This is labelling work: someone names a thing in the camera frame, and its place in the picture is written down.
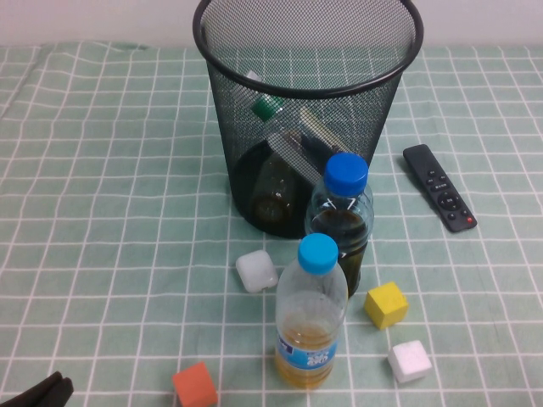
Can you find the white cube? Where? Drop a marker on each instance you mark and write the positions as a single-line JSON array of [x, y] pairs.
[[409, 360]]

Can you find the black remote control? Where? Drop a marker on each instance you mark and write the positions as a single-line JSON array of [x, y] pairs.
[[439, 186]]

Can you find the orange cube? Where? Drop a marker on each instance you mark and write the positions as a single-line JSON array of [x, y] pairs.
[[195, 383]]

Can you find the light blue cap yellow bottle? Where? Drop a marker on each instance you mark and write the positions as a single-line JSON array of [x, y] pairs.
[[307, 339]]

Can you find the white cap green neck bottle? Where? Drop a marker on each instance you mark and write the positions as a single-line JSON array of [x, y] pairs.
[[267, 106]]

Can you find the cream cap brown label bottle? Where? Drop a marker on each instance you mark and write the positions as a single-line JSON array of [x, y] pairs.
[[273, 199]]

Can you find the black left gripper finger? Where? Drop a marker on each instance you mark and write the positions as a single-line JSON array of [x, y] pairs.
[[29, 396], [59, 394]]

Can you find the green checked tablecloth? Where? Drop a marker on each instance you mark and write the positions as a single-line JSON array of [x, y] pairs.
[[106, 212]]

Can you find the blue cap dark liquid bottle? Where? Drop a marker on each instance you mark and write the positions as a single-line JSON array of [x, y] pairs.
[[345, 174]]

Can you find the black mesh wastebasket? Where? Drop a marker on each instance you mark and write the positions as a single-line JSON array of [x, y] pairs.
[[237, 140]]

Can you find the yellow cube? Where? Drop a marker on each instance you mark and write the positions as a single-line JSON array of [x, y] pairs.
[[384, 303]]

